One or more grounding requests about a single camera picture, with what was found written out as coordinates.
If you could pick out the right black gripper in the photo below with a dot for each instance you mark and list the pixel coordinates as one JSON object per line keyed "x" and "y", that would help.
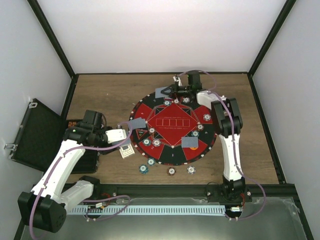
{"x": 173, "y": 88}

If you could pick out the dealt card seat five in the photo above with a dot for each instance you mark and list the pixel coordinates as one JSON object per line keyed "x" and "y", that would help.
{"x": 158, "y": 93}

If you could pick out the blue white chips seat six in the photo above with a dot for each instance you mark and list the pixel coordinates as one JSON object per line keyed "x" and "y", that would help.
{"x": 186, "y": 100}

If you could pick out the blue white chips seat eight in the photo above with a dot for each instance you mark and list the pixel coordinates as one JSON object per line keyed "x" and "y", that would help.
{"x": 207, "y": 117}

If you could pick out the orange chips seat nine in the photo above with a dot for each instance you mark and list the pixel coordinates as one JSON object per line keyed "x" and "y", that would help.
{"x": 200, "y": 127}

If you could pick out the dealt card seat four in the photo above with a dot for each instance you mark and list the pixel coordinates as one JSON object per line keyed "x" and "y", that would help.
{"x": 138, "y": 123}

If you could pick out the green chips seat nine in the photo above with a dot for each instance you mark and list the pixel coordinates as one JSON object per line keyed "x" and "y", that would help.
{"x": 195, "y": 133}

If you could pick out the dealt card seat ten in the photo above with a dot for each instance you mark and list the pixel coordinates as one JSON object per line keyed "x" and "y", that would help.
{"x": 189, "y": 142}

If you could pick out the green chips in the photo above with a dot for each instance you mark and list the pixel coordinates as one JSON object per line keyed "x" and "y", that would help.
{"x": 147, "y": 142}

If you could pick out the green chip mat edge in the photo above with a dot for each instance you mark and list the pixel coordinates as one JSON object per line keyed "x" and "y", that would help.
{"x": 151, "y": 161}

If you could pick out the orange brown poker chip stack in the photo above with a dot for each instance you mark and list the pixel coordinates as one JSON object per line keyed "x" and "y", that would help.
{"x": 171, "y": 171}

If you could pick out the blue white poker chip stack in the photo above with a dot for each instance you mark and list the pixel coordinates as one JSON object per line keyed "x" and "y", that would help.
{"x": 191, "y": 170}

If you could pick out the green poker chip stack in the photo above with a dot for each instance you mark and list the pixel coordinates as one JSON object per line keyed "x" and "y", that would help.
{"x": 143, "y": 169}

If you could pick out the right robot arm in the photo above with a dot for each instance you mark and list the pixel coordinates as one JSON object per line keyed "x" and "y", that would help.
{"x": 227, "y": 122}

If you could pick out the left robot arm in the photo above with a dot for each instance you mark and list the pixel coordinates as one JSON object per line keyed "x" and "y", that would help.
{"x": 46, "y": 206}

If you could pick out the round red black poker mat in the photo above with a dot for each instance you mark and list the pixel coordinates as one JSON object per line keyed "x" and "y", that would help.
{"x": 171, "y": 123}

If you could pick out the triangular all in marker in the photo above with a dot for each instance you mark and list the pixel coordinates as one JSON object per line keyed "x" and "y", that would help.
{"x": 140, "y": 133}

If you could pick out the white card box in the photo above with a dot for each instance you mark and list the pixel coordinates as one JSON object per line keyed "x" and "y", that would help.
{"x": 126, "y": 151}

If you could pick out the black poker set case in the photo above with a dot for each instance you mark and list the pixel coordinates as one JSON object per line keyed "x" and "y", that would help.
{"x": 42, "y": 131}

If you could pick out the light blue slotted cable duct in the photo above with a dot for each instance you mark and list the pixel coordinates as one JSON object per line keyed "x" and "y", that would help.
{"x": 152, "y": 210}

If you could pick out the black frame post right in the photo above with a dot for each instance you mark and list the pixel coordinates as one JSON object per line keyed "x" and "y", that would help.
{"x": 276, "y": 27}

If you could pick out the black frame post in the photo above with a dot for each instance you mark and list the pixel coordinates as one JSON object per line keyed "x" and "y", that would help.
{"x": 276, "y": 27}
{"x": 42, "y": 19}

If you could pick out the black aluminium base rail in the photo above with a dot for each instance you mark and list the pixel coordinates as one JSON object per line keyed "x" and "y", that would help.
{"x": 210, "y": 191}

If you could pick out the black frame post left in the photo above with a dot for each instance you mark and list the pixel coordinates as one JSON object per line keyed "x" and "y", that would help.
{"x": 42, "y": 19}

